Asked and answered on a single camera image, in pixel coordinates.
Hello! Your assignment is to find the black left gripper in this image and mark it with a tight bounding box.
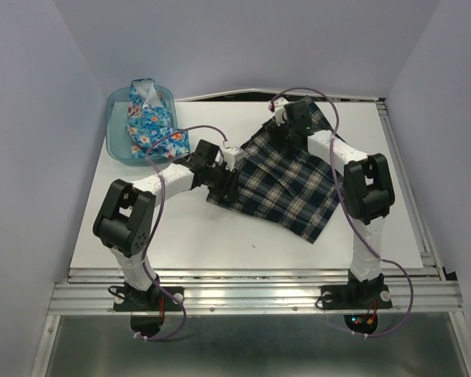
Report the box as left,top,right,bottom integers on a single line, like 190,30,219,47
205,162,240,202

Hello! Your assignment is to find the navy plaid pleated skirt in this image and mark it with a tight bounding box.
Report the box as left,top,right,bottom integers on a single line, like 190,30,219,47
206,118,339,243

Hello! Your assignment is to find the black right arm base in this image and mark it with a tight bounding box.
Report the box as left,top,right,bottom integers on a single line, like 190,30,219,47
316,273,393,311

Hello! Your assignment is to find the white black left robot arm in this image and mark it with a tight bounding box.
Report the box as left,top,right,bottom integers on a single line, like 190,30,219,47
93,140,243,309

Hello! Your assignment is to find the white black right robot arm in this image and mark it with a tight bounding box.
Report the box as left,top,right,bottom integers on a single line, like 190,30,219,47
268,98,395,310

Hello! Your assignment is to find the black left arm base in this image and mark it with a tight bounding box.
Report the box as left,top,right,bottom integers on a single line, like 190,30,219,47
108,284,181,313

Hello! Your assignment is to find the blue floral skirt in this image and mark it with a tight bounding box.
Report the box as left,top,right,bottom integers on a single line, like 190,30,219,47
126,79,190,159

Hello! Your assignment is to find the clear blue plastic bin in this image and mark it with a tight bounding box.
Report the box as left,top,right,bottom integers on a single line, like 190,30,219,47
105,86,177,167

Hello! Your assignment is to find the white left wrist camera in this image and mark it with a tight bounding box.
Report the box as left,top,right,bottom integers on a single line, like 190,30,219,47
221,141,244,171

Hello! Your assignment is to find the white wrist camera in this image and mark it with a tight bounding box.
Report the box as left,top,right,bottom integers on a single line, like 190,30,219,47
221,141,244,171
268,97,288,126

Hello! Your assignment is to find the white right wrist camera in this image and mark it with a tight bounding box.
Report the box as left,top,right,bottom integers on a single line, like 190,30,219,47
268,97,288,126

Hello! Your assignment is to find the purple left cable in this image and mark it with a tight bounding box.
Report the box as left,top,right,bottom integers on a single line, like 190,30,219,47
133,124,231,342

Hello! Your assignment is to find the aluminium table frame rail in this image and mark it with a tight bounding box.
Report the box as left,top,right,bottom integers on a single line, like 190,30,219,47
32,101,471,376

